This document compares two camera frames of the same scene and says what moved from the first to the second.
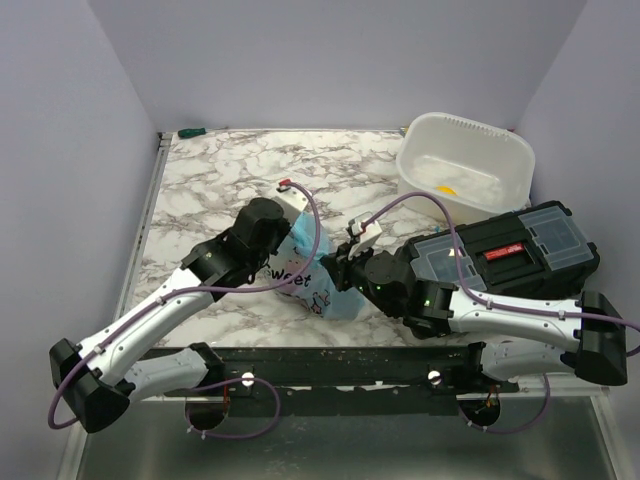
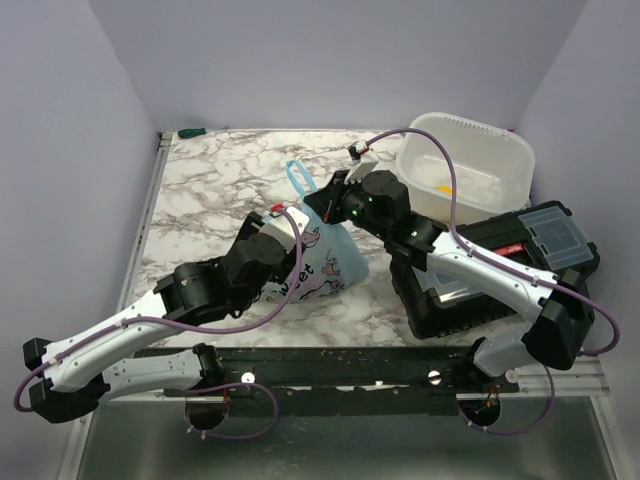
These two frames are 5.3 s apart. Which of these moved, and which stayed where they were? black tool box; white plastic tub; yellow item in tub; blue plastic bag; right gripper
Moved: right gripper; blue plastic bag
Stayed: white plastic tub; yellow item in tub; black tool box
